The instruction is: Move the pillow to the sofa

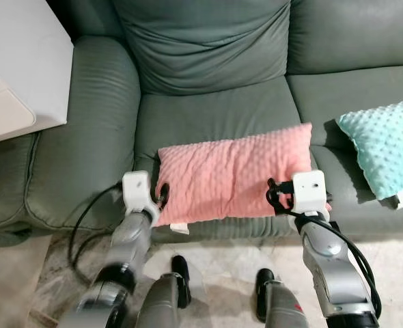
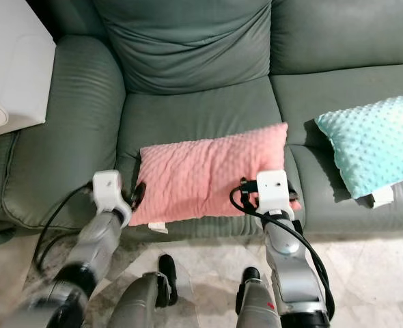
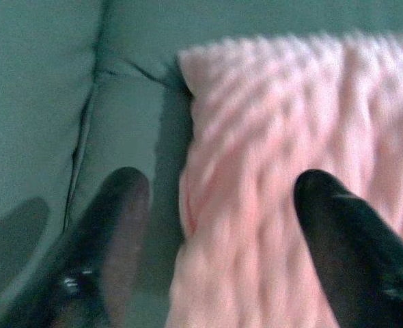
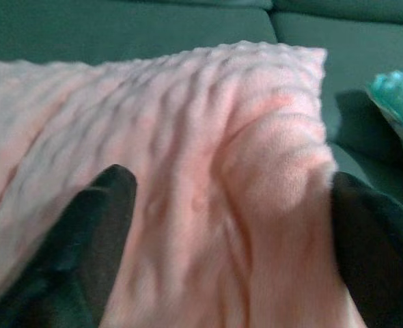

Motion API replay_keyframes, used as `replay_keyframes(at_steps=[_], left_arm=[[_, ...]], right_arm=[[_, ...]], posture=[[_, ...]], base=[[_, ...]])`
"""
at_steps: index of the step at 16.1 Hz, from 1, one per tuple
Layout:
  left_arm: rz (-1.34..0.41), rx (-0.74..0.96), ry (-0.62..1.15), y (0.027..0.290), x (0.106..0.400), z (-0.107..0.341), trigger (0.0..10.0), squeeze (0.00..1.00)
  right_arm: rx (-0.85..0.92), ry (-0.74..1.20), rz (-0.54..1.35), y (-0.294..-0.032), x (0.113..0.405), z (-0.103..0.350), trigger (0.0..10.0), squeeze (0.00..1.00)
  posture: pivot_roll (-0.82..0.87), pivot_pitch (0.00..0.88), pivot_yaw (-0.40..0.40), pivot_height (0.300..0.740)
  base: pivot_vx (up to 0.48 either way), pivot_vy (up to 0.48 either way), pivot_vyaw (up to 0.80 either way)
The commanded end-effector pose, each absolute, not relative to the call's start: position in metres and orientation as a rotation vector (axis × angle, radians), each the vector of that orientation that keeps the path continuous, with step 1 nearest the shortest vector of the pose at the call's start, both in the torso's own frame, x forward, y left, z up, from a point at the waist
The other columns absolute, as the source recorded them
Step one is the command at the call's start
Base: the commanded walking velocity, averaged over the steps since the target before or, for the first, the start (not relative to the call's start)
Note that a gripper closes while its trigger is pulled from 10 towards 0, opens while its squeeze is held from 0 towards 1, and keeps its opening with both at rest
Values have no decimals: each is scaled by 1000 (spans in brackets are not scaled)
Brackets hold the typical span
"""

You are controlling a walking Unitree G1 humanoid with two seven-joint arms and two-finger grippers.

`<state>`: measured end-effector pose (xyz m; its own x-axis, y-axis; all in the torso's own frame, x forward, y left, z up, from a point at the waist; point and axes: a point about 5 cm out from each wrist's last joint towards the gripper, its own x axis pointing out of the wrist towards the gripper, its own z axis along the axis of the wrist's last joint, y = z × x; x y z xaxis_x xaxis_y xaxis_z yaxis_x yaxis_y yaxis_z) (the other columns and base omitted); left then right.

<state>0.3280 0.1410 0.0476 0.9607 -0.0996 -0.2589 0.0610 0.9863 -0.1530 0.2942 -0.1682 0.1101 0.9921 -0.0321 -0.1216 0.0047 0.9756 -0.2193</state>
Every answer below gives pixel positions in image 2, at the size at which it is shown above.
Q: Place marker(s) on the pink dotted pillow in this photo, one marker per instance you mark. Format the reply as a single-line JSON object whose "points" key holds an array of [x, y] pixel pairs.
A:
{"points": [[212, 171]]}

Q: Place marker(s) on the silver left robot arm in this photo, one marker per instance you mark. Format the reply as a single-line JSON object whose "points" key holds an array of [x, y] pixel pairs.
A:
{"points": [[99, 239]]}

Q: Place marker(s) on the green leather sofa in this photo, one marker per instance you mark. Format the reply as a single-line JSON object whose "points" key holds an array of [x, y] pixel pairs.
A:
{"points": [[188, 68]]}

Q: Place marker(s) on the teal dotted pillow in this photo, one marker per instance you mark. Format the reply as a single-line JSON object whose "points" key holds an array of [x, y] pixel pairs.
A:
{"points": [[376, 143]]}

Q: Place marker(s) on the silver left robot leg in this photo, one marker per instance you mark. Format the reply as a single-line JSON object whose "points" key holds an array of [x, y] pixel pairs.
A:
{"points": [[147, 301]]}

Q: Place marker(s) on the silver robot leg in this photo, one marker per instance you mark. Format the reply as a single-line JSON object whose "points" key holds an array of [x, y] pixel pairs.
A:
{"points": [[147, 301], [256, 307]]}

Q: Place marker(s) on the silver right robot leg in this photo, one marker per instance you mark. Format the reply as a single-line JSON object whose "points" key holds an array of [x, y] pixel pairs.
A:
{"points": [[256, 307]]}

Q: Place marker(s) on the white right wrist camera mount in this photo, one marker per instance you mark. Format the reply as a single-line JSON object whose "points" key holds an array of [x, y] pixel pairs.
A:
{"points": [[274, 190]]}

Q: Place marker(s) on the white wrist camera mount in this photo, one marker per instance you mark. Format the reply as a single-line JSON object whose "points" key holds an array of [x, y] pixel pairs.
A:
{"points": [[274, 190], [107, 188]]}

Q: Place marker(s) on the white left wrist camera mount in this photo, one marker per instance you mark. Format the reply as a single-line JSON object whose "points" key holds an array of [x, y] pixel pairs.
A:
{"points": [[107, 188]]}

